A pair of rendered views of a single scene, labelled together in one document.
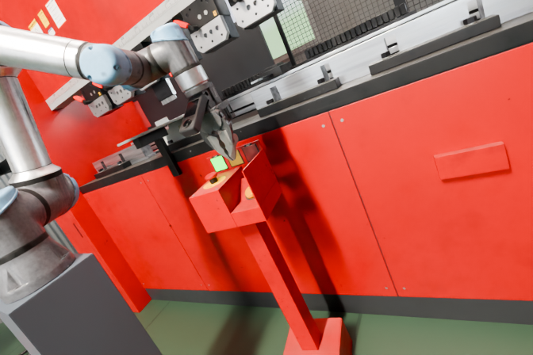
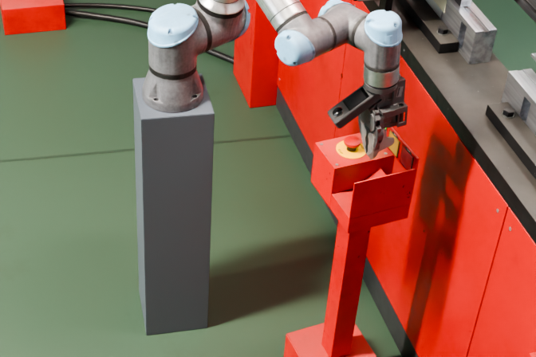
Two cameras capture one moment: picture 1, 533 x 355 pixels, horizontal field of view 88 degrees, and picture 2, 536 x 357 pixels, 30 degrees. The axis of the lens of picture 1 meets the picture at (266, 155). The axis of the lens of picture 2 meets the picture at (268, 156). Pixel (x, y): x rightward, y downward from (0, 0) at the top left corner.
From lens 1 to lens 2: 169 cm
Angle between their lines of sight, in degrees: 42
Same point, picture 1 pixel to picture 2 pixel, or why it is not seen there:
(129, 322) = (204, 181)
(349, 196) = (474, 291)
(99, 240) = not seen: outside the picture
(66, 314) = (170, 143)
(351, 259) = (443, 339)
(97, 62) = (285, 50)
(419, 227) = not seen: outside the picture
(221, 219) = (324, 188)
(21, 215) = (187, 50)
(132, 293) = (258, 79)
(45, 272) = (176, 103)
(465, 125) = not seen: outside the picture
